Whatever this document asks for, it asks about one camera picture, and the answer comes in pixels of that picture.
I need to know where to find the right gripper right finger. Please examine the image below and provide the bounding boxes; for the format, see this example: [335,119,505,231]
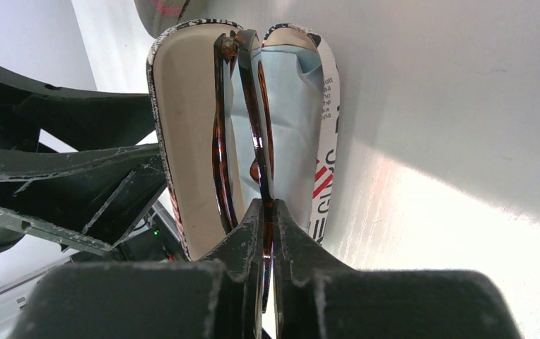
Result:
[273,200,520,338]

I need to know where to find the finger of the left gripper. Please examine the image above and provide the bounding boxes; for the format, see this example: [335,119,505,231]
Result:
[0,66,155,152]

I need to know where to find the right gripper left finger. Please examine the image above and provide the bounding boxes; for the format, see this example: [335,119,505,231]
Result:
[11,199,264,338]

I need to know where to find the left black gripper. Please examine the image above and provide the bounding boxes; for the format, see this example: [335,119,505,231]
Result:
[0,144,165,254]

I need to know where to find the brown tortoise sunglasses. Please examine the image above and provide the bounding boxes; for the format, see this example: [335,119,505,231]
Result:
[212,29,274,311]

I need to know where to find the flag print glasses case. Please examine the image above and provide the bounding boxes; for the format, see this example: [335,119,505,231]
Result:
[146,18,340,261]

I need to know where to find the brown striped glasses case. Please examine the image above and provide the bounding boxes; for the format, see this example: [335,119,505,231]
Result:
[134,0,208,38]

